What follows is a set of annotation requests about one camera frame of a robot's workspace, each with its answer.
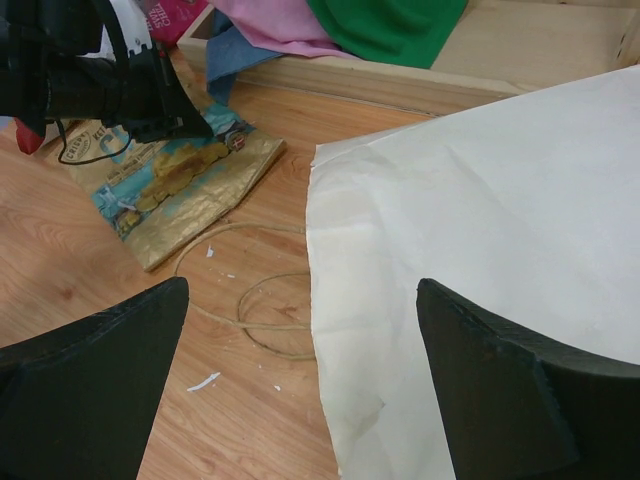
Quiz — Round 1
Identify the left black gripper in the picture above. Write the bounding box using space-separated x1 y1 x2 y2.
42 44 213 143

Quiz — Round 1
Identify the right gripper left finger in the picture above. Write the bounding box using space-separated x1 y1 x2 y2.
1 277 189 479

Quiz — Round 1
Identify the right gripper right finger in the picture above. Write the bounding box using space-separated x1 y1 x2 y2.
416 279 639 479

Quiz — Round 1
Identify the teal chips snack bag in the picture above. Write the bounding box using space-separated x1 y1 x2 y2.
47 49 287 274

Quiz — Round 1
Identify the pink REAL snack bag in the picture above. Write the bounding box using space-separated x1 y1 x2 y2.
140 0 209 48

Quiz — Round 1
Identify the red Chulpi snack bag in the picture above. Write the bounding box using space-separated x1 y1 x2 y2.
14 118 45 155

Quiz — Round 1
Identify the beige paper bag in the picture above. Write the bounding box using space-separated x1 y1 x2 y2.
306 67 639 479

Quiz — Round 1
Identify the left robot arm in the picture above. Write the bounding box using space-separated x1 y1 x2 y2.
1 1 213 143

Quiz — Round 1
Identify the blue cloth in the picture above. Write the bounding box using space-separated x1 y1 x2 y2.
205 11 281 105

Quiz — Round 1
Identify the pink mesh shirt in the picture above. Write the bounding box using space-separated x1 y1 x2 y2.
211 0 354 58

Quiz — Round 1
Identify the green tank top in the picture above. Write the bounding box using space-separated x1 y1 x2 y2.
308 0 468 69

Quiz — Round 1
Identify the wooden clothes rack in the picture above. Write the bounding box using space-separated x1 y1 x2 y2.
177 0 640 119

